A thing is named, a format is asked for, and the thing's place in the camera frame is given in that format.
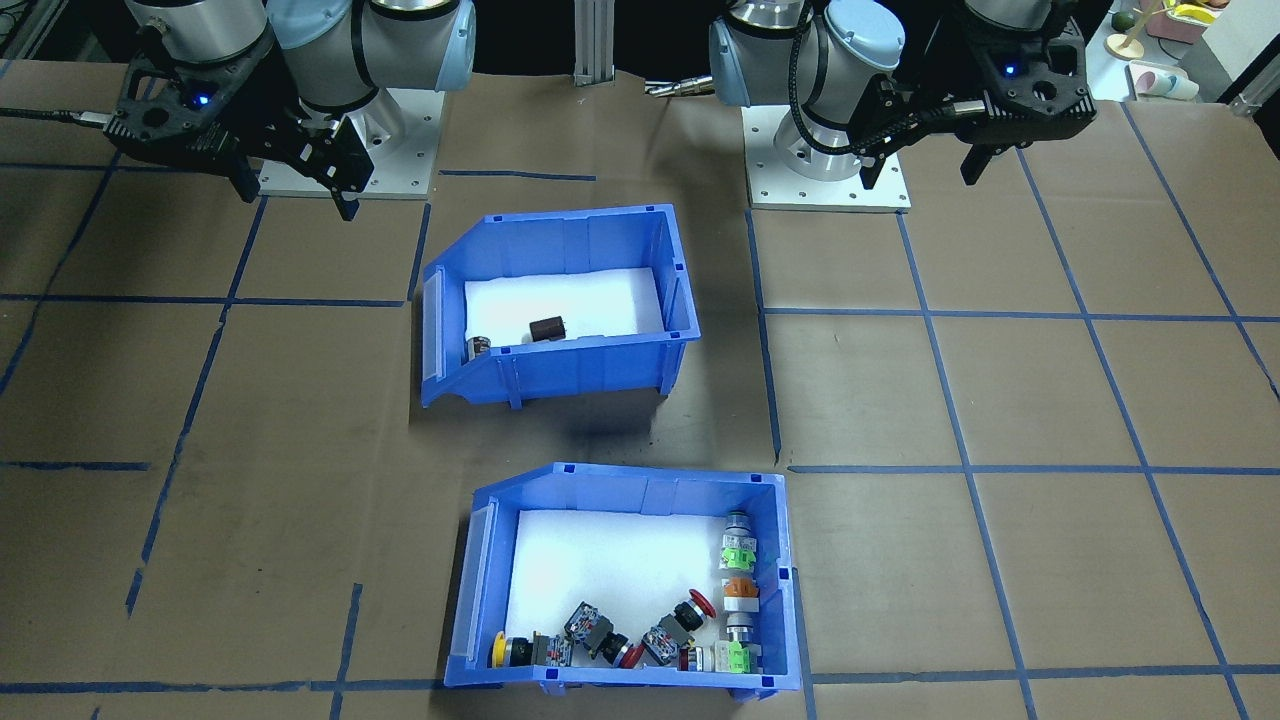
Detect blue plastic capacitor bin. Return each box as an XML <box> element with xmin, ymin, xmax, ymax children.
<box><xmin>418</xmin><ymin>203</ymin><xmax>701</xmax><ymax>411</ymax></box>

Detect blue plastic push-button bin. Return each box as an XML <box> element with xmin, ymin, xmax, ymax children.
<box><xmin>443</xmin><ymin>462</ymin><xmax>803</xmax><ymax>693</ymax></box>

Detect pink and yellow box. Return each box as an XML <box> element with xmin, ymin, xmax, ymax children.
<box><xmin>1145</xmin><ymin>0</ymin><xmax>1233</xmax><ymax>43</ymax></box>

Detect beige wooden stand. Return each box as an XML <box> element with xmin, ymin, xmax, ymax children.
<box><xmin>1105</xmin><ymin>0</ymin><xmax>1166</xmax><ymax>59</ymax></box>

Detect patterned white paper cup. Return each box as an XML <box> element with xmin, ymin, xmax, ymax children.
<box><xmin>1128</xmin><ymin>62</ymin><xmax>1201</xmax><ymax>101</ymax></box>

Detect white side table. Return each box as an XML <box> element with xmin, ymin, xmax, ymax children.
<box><xmin>1058</xmin><ymin>0</ymin><xmax>1280</xmax><ymax>106</ymax></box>

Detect white square base plate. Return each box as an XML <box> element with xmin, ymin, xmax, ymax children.
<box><xmin>742</xmin><ymin>100</ymin><xmax>911</xmax><ymax>213</ymax></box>
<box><xmin>258</xmin><ymin>90</ymin><xmax>446</xmax><ymax>201</ymax></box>

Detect grey metal frame bar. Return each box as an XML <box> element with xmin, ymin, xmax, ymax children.
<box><xmin>0</xmin><ymin>0</ymin><xmax>63</xmax><ymax>59</ymax></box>

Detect aluminium frame post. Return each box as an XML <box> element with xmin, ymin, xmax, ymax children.
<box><xmin>573</xmin><ymin>0</ymin><xmax>616</xmax><ymax>86</ymax></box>

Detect green contact block switch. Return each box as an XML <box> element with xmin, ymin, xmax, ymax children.
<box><xmin>720</xmin><ymin>510</ymin><xmax>758</xmax><ymax>573</ymax></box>
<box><xmin>725</xmin><ymin>612</ymin><xmax>759</xmax><ymax>673</ymax></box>

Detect yellow push button switch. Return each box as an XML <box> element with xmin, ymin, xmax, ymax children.
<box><xmin>488</xmin><ymin>630</ymin><xmax>576</xmax><ymax>669</ymax></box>

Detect small red push button switch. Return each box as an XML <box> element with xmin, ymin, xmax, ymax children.
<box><xmin>565</xmin><ymin>602</ymin><xmax>646</xmax><ymax>669</ymax></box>

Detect red mushroom push button switch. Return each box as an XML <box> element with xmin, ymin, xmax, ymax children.
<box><xmin>640</xmin><ymin>590</ymin><xmax>716</xmax><ymax>666</ymax></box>

